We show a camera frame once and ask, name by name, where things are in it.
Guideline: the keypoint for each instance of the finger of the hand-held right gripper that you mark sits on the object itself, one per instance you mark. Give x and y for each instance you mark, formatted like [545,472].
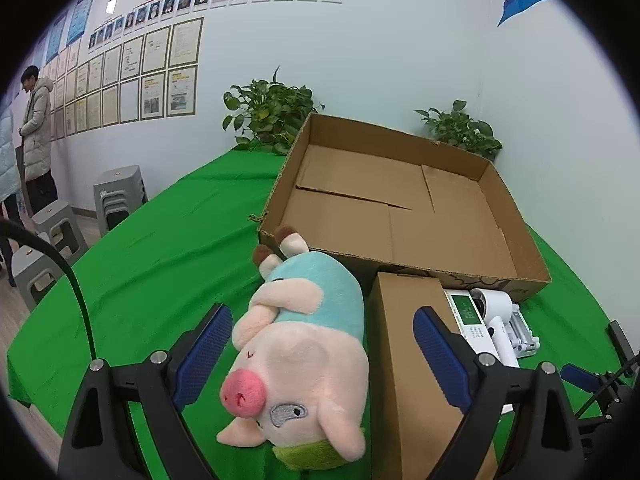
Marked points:
[620,342]
[580,377]

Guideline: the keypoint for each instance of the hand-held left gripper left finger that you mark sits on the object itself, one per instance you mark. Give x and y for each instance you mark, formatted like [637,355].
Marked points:
[205,355]

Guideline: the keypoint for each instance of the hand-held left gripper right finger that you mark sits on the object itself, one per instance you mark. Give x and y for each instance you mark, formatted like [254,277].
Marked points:
[440,360]

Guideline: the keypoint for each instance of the small brown cardboard box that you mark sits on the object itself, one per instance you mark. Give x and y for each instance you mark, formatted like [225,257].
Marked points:
[400,340]

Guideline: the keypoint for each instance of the white box with green label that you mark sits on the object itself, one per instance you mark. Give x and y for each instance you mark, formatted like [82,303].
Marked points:
[467,312]

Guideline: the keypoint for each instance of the white hair dryer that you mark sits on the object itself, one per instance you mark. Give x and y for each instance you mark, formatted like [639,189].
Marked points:
[495,305]

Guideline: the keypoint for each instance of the pink pig plush toy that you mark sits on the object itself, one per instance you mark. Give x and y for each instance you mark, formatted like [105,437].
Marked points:
[300,350]

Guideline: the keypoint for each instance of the large cardboard box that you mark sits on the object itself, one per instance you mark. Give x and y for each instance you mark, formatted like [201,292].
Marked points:
[400,230]

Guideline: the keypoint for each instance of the green tablecloth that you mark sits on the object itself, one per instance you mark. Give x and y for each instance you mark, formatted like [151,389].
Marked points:
[150,260]

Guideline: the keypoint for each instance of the grey plastic stool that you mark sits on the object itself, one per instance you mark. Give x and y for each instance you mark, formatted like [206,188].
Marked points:
[35,270]
[117,190]
[55,222]

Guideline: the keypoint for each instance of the small green potted plant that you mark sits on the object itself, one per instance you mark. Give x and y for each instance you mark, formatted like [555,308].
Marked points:
[460,130]

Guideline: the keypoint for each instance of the bushy green potted plant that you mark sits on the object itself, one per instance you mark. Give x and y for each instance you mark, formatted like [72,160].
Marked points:
[270,110]

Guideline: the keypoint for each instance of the wall of framed certificates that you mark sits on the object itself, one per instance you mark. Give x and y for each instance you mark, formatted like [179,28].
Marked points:
[150,75]

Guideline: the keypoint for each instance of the blue wall poster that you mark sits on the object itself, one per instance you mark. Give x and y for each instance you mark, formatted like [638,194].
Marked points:
[81,15]
[56,37]

